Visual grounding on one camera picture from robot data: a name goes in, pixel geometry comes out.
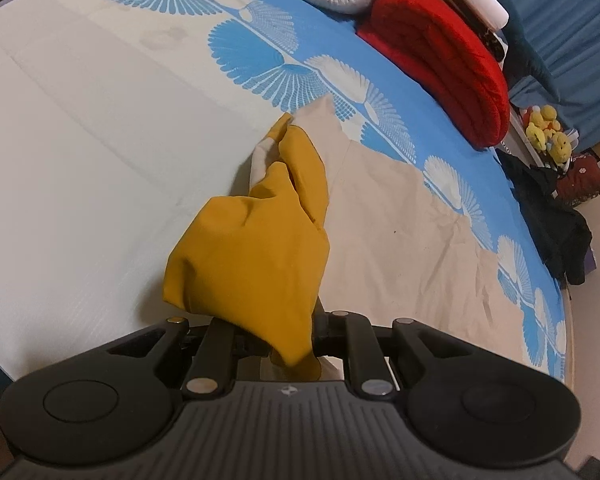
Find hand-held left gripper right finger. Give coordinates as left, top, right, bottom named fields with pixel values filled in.
left=310, top=305, right=482, bottom=401

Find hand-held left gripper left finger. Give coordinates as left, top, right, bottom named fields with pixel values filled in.
left=102, top=316, right=272, bottom=402

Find beige and mustard garment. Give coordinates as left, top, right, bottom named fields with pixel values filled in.
left=162, top=96, right=528, bottom=381

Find black clothes pile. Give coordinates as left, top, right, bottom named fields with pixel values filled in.
left=497, top=150, right=594, bottom=286

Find blue and white patterned bed sheet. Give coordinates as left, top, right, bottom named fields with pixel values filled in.
left=0, top=0, right=568, bottom=383

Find yellow plush toys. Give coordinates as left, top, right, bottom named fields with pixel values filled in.
left=505, top=104, right=547, bottom=162

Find yellow plush toy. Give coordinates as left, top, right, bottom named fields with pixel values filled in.
left=547, top=132, right=574, bottom=164
left=529, top=105, right=561, bottom=130
left=525, top=122, right=549, bottom=150

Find red folded blanket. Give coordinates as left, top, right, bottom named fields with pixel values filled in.
left=356, top=0, right=511, bottom=150

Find dark red bag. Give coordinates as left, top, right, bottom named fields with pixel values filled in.
left=555, top=152, right=600, bottom=206

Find teal cloth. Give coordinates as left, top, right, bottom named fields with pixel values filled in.
left=460, top=0, right=557, bottom=92

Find blue curtain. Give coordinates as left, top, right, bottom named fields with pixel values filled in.
left=490, top=0, right=600, bottom=157

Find wooden bed frame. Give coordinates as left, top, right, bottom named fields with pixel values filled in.
left=560, top=280, right=582, bottom=401

